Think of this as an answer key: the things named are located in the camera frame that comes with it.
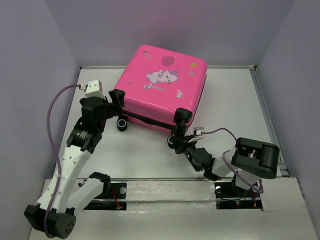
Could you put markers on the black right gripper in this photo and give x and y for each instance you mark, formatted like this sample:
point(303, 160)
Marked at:
point(181, 143)

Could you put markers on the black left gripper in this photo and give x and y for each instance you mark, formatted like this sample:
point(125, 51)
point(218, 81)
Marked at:
point(113, 108)

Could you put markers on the pink kids suitcase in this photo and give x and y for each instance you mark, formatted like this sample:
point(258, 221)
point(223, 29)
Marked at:
point(162, 89)

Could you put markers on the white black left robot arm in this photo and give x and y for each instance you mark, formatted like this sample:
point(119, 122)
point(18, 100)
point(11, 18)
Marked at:
point(56, 210)

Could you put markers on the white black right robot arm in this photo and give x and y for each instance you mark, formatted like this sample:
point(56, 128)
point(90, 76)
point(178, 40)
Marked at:
point(249, 160)

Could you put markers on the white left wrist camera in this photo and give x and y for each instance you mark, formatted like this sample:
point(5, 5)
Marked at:
point(93, 88)

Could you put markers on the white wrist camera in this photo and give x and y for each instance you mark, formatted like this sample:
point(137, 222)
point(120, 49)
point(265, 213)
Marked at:
point(93, 88)
point(198, 134)

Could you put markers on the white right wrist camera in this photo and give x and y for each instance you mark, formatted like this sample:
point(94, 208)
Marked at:
point(198, 134)

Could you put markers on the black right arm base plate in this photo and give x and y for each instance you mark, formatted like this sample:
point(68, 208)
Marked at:
point(230, 197)

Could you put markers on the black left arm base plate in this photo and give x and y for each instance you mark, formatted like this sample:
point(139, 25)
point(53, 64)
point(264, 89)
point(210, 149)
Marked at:
point(114, 200)

